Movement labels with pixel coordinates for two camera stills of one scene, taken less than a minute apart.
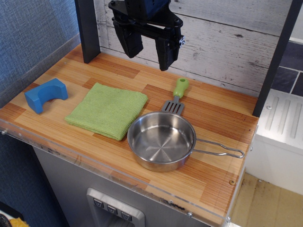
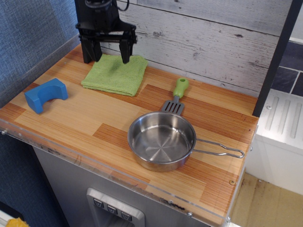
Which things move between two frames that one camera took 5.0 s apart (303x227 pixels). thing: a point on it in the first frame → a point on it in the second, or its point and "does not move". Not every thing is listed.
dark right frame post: [287, 36] does not move
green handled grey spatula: [176, 106] does not move
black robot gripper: [153, 18] → [99, 19]
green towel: [107, 111] → [111, 74]
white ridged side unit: [276, 156] does not move
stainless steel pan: [164, 142] does not move
